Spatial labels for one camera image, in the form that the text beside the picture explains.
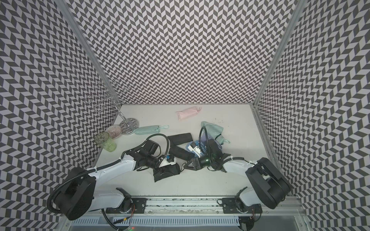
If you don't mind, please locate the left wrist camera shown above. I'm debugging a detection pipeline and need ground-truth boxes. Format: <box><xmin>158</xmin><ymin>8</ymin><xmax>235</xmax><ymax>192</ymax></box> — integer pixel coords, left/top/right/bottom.
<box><xmin>159</xmin><ymin>155</ymin><xmax>177</xmax><ymax>167</ymax></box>

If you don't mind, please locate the green drinking glass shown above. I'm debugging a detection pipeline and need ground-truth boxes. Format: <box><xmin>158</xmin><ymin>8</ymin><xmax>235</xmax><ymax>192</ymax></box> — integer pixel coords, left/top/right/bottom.
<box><xmin>94</xmin><ymin>132</ymin><xmax>117</xmax><ymax>152</ymax></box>

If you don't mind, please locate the ribbed glass bowl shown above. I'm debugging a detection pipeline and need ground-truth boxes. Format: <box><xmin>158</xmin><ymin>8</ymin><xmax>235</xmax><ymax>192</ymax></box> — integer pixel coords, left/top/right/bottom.
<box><xmin>105</xmin><ymin>125</ymin><xmax>122</xmax><ymax>139</ymax></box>

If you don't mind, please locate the wire glass rack stand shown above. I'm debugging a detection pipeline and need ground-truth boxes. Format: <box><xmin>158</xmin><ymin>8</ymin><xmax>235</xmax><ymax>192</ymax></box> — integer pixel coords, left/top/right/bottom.
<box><xmin>85</xmin><ymin>83</ymin><xmax>139</xmax><ymax>135</ymax></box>

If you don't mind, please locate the blue sleeved umbrella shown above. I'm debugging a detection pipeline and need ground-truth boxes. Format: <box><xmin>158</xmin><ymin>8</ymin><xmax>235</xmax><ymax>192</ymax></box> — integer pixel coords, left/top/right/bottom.
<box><xmin>186</xmin><ymin>141</ymin><xmax>201</xmax><ymax>154</ymax></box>

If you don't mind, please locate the mint green sleeved umbrella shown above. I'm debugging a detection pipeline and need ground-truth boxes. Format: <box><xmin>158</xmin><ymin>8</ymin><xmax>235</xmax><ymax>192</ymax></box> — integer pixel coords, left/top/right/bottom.
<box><xmin>201</xmin><ymin>121</ymin><xmax>230</xmax><ymax>145</ymax></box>

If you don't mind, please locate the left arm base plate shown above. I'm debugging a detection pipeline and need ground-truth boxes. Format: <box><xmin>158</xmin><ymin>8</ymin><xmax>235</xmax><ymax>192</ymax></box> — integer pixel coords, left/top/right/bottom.
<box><xmin>105</xmin><ymin>198</ymin><xmax>147</xmax><ymax>214</ymax></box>

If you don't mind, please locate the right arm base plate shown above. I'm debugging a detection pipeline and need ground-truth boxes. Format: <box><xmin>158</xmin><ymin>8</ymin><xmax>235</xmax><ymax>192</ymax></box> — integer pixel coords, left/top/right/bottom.
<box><xmin>216</xmin><ymin>198</ymin><xmax>263</xmax><ymax>215</ymax></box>

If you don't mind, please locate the lavender sleeve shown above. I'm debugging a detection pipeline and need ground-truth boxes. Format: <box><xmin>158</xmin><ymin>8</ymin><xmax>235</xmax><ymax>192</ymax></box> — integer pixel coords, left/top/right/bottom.
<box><xmin>200</xmin><ymin>134</ymin><xmax>222</xmax><ymax>150</ymax></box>

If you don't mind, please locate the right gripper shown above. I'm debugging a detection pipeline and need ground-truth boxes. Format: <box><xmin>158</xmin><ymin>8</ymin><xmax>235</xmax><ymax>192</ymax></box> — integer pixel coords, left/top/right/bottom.
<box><xmin>183</xmin><ymin>154</ymin><xmax>214</xmax><ymax>171</ymax></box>

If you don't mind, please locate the black sleeved umbrella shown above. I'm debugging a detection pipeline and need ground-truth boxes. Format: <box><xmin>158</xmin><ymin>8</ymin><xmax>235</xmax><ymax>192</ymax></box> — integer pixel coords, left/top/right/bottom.
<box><xmin>153</xmin><ymin>164</ymin><xmax>181</xmax><ymax>182</ymax></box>
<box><xmin>169</xmin><ymin>146</ymin><xmax>195</xmax><ymax>161</ymax></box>

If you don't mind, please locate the mint umbrella at back left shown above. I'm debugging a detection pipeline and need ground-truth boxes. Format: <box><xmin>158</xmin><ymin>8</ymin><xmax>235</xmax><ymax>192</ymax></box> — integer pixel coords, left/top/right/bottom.
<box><xmin>134</xmin><ymin>125</ymin><xmax>169</xmax><ymax>135</ymax></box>

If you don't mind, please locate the black sleeve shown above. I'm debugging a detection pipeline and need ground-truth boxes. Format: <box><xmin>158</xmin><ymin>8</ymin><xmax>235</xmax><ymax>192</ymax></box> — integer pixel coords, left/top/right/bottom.
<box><xmin>168</xmin><ymin>133</ymin><xmax>193</xmax><ymax>146</ymax></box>

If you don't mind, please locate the pink sleeved umbrella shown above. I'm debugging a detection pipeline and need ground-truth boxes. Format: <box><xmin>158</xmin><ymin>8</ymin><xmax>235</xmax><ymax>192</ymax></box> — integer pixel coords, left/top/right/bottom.
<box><xmin>176</xmin><ymin>106</ymin><xmax>202</xmax><ymax>120</ymax></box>

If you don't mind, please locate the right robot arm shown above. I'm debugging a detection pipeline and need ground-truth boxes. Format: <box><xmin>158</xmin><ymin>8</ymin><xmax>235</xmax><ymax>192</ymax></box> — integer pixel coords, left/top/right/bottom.
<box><xmin>184</xmin><ymin>126</ymin><xmax>293</xmax><ymax>213</ymax></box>

